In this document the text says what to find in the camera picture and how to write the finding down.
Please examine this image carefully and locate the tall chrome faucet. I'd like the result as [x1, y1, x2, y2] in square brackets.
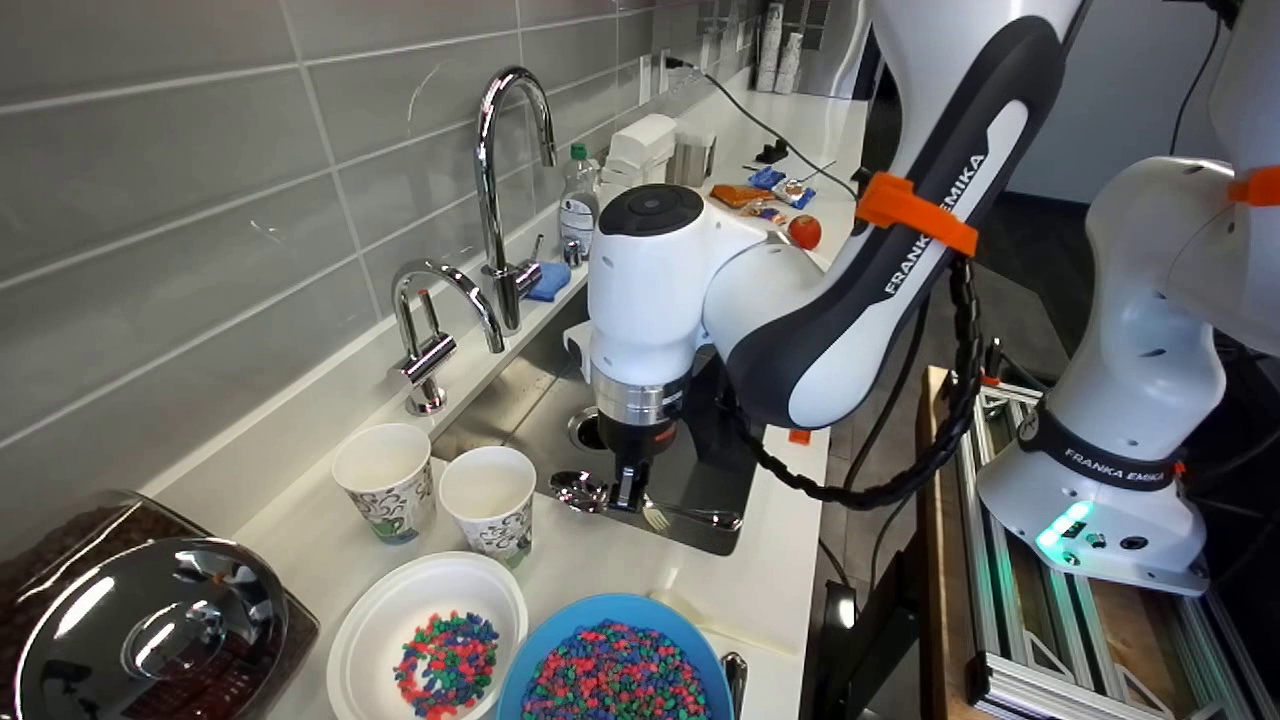
[474, 64, 565, 336]

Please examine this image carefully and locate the patterned paper cup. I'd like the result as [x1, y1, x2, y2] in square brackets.
[436, 442, 545, 564]
[328, 419, 442, 550]

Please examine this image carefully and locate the white bowl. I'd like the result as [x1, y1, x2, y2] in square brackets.
[324, 550, 533, 720]

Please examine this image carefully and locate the blue bowl with colourful cereal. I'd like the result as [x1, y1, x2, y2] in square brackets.
[493, 592, 742, 720]

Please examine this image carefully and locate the clear bottle with green cap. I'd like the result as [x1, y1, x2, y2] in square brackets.
[551, 142, 607, 269]

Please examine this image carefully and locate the silver metal spoon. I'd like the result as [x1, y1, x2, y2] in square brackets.
[547, 468, 745, 535]

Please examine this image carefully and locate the orange toy food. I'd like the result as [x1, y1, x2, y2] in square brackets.
[710, 181, 780, 217]

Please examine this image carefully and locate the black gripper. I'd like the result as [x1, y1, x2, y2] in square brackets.
[593, 412, 687, 521]

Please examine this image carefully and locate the black power cable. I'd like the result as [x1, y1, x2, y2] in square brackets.
[655, 48, 866, 206]

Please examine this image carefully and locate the small chrome faucet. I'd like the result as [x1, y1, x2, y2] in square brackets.
[389, 251, 511, 419]

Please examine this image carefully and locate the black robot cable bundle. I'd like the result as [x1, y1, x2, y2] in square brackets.
[737, 250, 993, 518]

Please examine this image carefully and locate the blue sponge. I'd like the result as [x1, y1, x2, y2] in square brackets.
[522, 256, 576, 307]

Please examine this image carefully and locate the shiny metal pot lid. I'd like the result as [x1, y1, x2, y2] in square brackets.
[10, 532, 292, 720]

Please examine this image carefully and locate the wooden base board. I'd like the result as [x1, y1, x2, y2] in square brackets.
[916, 359, 995, 720]

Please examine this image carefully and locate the orange cable strap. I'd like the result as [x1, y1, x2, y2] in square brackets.
[1226, 165, 1280, 211]
[852, 170, 984, 260]

